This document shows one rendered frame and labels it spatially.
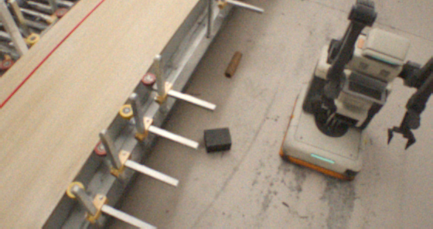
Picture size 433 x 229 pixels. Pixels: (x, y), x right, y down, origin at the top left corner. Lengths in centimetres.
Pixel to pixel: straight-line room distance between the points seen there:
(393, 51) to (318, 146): 106
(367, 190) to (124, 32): 220
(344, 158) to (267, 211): 69
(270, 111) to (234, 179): 73
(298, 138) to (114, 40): 148
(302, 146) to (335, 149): 26
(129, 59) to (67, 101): 45
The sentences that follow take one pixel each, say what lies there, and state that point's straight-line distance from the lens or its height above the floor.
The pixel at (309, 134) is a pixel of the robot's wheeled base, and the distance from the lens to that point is 263.
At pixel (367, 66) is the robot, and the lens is 195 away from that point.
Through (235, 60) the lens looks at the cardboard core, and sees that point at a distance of 325.
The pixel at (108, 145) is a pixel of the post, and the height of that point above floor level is 110.
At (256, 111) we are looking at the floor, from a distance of 299.
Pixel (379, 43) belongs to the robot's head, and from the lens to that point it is 181.
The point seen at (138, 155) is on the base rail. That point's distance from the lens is 194.
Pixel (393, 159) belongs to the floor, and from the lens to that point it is 317.
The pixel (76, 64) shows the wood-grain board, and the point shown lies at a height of 90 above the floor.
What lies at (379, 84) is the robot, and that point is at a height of 108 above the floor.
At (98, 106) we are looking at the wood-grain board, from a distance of 193.
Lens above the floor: 239
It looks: 53 degrees down
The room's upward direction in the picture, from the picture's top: 7 degrees clockwise
